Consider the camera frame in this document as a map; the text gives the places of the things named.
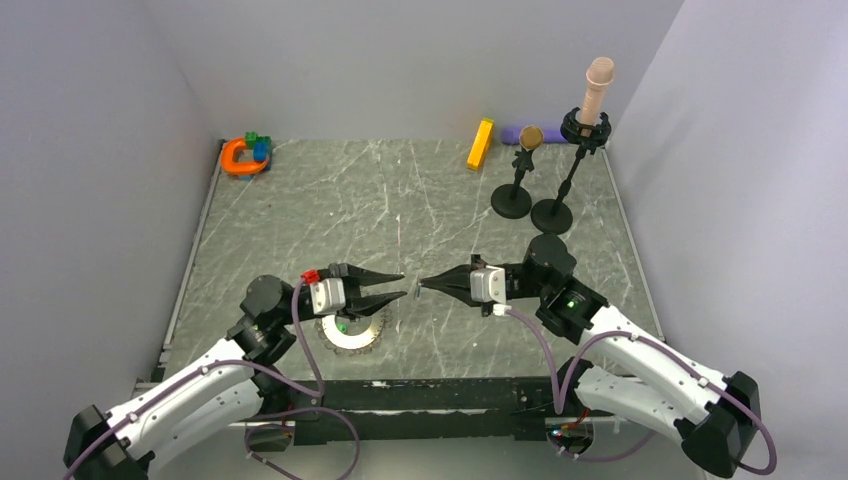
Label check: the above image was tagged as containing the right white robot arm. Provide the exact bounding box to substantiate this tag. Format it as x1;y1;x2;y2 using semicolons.
419;234;777;479

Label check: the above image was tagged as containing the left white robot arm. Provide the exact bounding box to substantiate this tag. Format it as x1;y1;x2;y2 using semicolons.
63;263;404;479

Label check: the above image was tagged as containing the tall black microphone stand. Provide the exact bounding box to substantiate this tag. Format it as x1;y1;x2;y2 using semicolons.
530;107;612;235

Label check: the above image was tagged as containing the short black microphone stand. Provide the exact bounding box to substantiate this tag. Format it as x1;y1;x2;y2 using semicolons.
490;147;534;219

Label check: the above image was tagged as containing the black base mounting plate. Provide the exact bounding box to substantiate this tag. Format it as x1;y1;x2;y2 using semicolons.
248;376;582;446

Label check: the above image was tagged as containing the yellow toy block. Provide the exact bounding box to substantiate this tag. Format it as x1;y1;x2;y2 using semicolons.
466;118;494;171

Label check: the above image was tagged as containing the purple cylinder toy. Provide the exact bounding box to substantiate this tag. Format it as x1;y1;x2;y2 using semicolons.
499;126;567;145

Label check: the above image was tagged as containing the blue toy block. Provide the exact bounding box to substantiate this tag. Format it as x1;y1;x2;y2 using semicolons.
253;142;271;163

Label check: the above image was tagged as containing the green toy block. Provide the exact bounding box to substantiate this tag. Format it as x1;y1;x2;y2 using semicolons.
244;131;271;151

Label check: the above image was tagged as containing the pink microphone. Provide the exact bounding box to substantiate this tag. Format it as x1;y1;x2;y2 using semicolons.
580;57;615;125

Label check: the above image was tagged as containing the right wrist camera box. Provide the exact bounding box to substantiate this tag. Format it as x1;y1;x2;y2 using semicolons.
469;266;507;304

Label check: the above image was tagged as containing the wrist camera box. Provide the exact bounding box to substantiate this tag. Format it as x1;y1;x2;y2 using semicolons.
469;266;507;304
301;269;347;317

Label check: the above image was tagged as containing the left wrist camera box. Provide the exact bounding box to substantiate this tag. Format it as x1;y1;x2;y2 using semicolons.
301;269;347;317

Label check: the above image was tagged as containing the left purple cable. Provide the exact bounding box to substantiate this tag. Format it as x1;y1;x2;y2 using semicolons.
62;278;362;480

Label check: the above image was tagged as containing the purple cable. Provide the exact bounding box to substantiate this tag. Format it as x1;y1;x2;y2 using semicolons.
62;278;362;480
496;305;778;477

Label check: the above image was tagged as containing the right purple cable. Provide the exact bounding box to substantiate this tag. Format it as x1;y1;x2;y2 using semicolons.
496;305;778;477

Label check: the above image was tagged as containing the orange ring toy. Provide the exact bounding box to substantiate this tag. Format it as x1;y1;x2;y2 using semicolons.
218;138;271;177

